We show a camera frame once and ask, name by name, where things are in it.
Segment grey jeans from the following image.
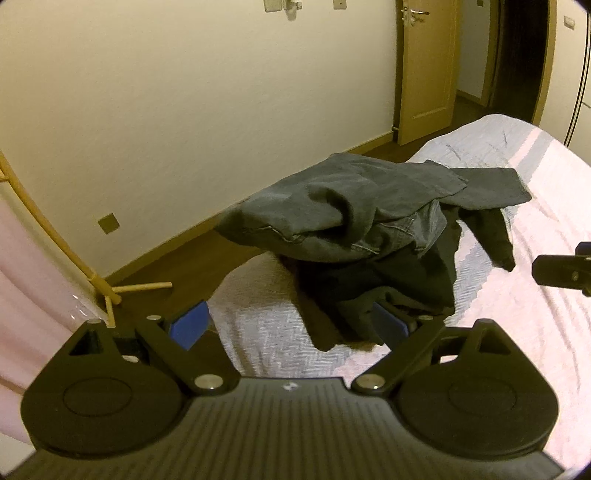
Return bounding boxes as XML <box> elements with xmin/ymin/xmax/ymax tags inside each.
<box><xmin>215</xmin><ymin>152</ymin><xmax>534</xmax><ymax>265</ymax></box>

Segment white wardrobe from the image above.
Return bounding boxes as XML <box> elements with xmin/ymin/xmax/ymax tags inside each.
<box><xmin>564</xmin><ymin>46</ymin><xmax>591</xmax><ymax>148</ymax></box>

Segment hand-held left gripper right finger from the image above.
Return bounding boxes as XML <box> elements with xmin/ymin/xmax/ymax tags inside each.
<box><xmin>351</xmin><ymin>302</ymin><xmax>513</xmax><ymax>398</ymax></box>

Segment pink curtain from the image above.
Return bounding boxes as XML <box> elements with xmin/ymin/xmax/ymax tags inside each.
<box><xmin>0</xmin><ymin>185</ymin><xmax>112</xmax><ymax>446</ymax></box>

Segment wooden door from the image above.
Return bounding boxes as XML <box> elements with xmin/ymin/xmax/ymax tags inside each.
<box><xmin>394</xmin><ymin>0</ymin><xmax>462</xmax><ymax>146</ymax></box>

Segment bed with light bedspread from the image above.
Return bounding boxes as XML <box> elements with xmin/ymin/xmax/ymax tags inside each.
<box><xmin>210</xmin><ymin>113</ymin><xmax>591</xmax><ymax>467</ymax></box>

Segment wall light switch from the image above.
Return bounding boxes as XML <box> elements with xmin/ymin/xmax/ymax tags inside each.
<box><xmin>263</xmin><ymin>0</ymin><xmax>303</xmax><ymax>19</ymax></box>

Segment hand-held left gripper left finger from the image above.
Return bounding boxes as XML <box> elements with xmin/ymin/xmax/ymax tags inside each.
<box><xmin>68</xmin><ymin>300</ymin><xmax>241</xmax><ymax>396</ymax></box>

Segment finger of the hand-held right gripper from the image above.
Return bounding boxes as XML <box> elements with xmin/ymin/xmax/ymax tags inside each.
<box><xmin>531</xmin><ymin>241</ymin><xmax>591</xmax><ymax>297</ymax></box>

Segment wooden clothes rack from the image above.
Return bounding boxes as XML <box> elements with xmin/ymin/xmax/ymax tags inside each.
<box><xmin>0</xmin><ymin>150</ymin><xmax>174</xmax><ymax>329</ymax></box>

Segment wooden door frame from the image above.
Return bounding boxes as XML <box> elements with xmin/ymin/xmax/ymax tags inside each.
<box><xmin>455</xmin><ymin>0</ymin><xmax>558</xmax><ymax>126</ymax></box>

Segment dark cloth garment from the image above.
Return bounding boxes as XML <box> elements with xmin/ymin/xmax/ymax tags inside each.
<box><xmin>281</xmin><ymin>203</ymin><xmax>517</xmax><ymax>352</ymax></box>

